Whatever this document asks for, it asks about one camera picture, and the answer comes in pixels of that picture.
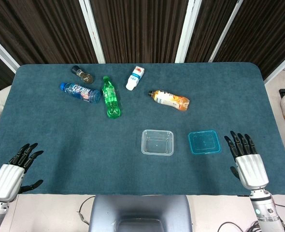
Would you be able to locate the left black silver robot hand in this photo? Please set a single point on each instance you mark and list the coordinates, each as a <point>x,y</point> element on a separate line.
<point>8,177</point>

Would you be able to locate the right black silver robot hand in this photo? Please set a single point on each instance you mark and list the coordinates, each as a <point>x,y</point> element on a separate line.
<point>251,171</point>

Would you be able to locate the blue container lid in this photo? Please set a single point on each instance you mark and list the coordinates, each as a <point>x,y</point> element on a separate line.
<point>204,142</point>

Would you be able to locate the clear plastic container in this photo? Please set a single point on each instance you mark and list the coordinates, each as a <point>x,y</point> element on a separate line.
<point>157,145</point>

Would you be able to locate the teal velvet tablecloth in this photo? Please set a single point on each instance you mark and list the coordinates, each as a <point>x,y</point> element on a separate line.
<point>60,145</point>

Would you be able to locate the orange juice plastic bottle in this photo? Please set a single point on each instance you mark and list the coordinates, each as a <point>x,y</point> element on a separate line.
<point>171,99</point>

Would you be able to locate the blue plastic drink bottle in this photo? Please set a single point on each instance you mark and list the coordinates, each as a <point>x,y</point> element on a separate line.
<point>81,91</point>

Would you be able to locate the grey robot torso base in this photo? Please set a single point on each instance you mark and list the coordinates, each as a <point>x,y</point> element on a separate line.
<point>140,207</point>

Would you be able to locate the small dark glass bottle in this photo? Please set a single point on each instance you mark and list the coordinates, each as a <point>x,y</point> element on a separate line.
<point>84,76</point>

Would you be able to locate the green plastic soda bottle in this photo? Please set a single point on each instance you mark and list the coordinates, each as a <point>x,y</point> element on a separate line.
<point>111,99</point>

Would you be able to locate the white milk carton bottle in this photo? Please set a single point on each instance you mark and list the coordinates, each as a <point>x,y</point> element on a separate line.
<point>134,79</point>

